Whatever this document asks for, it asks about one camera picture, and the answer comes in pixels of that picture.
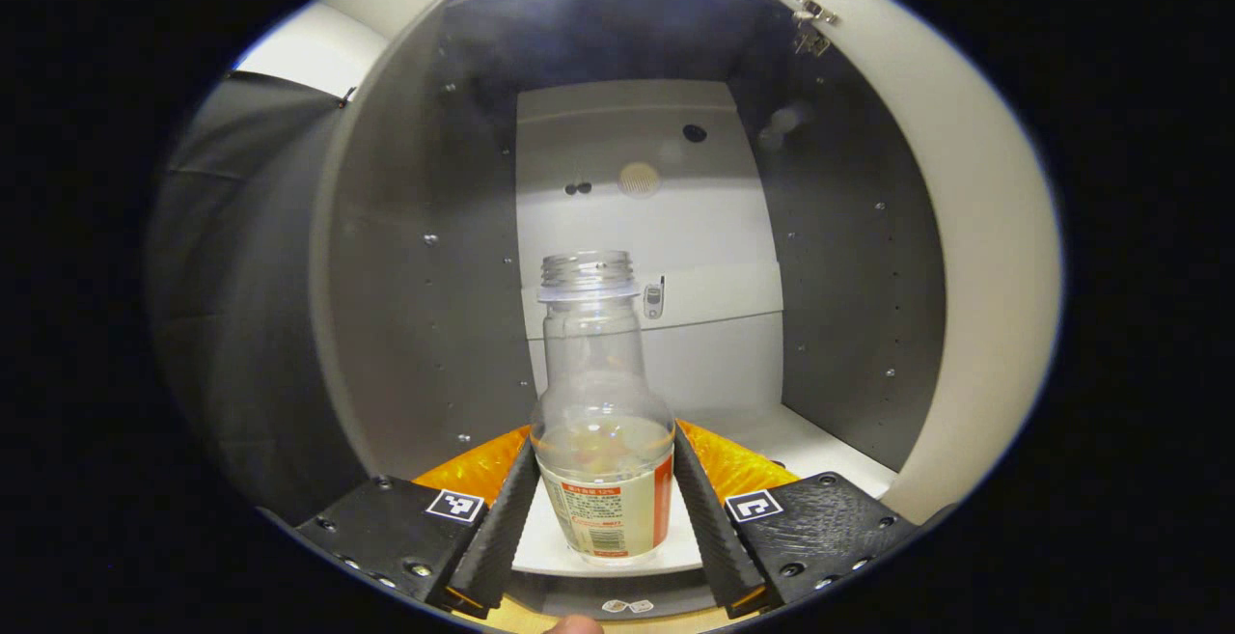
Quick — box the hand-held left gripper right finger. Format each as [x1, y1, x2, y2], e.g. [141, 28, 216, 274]
[672, 419, 918, 620]

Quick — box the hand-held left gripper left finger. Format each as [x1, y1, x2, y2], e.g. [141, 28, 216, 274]
[294, 425, 541, 620]

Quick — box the clear plastic bottle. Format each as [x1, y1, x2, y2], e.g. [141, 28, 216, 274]
[531, 250, 676, 565]

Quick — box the beige cabinet door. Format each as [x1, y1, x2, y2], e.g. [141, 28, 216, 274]
[762, 0, 1064, 526]

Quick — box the metal door hinge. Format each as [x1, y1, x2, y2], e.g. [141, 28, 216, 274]
[791, 0, 840, 58]

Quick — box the black backdrop cloth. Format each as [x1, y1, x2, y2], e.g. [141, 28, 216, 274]
[145, 69, 368, 524]

